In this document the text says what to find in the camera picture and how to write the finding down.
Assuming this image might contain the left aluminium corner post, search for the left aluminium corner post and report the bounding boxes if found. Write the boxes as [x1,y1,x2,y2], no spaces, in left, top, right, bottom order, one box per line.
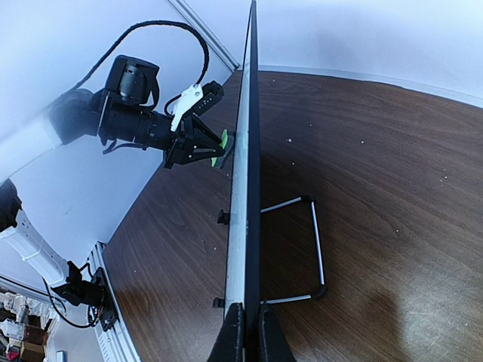
[166,0,240,72]

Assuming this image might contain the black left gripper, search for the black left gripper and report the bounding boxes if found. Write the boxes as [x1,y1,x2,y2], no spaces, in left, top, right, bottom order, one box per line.
[163,115,225,169]

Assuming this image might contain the black whiteboard stand foot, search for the black whiteboard stand foot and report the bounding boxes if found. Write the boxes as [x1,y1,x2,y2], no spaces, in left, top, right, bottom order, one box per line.
[217,209,230,225]
[212,297,226,308]

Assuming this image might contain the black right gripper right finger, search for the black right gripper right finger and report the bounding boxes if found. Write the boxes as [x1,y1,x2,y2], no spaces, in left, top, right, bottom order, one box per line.
[258,303,296,362]

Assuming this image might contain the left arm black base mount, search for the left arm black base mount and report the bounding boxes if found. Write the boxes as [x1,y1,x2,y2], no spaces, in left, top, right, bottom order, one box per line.
[45,261,118,332]

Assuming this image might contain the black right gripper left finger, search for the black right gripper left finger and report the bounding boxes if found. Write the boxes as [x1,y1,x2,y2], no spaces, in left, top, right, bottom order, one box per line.
[207,303,245,362]

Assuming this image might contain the aluminium front frame rail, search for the aluminium front frame rail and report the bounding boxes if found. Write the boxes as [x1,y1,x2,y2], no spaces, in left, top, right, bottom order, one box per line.
[1,241,142,362]

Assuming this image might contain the white wire whiteboard stand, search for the white wire whiteboard stand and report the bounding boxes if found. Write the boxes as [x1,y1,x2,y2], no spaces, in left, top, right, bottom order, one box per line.
[258,194,328,305]

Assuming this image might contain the green whiteboard eraser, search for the green whiteboard eraser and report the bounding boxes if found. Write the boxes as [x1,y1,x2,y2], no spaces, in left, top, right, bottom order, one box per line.
[211,129,235,169]

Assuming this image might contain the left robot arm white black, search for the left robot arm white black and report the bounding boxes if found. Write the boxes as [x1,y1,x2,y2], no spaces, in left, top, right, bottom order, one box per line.
[1,55,227,288]

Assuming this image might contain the white whiteboard with writing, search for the white whiteboard with writing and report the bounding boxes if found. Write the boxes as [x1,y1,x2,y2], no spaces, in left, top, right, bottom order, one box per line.
[225,1,261,361]

